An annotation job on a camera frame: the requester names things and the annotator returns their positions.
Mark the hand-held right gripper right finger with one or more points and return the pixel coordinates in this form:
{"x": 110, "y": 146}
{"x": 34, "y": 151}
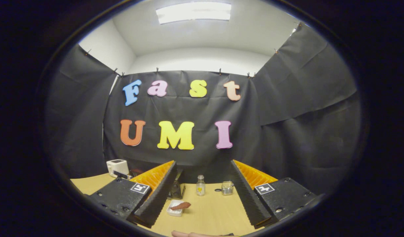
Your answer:
{"x": 248, "y": 197}

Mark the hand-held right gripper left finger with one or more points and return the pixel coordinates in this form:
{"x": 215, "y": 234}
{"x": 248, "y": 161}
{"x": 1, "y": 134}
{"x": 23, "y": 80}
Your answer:
{"x": 157, "y": 197}

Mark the black electric oven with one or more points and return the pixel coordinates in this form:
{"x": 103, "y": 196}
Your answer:
{"x": 177, "y": 191}

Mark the brown meat slice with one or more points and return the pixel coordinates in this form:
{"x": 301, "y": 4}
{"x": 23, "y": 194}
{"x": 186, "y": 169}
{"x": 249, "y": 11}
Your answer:
{"x": 182, "y": 206}

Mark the small white rectangular dish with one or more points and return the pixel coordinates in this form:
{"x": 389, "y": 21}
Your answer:
{"x": 174, "y": 212}

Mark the small square utensil holder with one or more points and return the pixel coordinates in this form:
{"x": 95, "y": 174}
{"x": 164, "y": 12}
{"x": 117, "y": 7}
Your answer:
{"x": 227, "y": 188}

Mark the small clear glass bottle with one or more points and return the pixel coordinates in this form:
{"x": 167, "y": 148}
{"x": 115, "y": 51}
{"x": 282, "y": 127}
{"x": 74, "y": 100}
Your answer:
{"x": 200, "y": 189}

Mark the white toaster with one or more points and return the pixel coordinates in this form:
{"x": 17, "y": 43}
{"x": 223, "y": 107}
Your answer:
{"x": 118, "y": 167}

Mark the ceiling light panel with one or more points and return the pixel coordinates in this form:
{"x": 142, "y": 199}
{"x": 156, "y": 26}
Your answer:
{"x": 193, "y": 12}

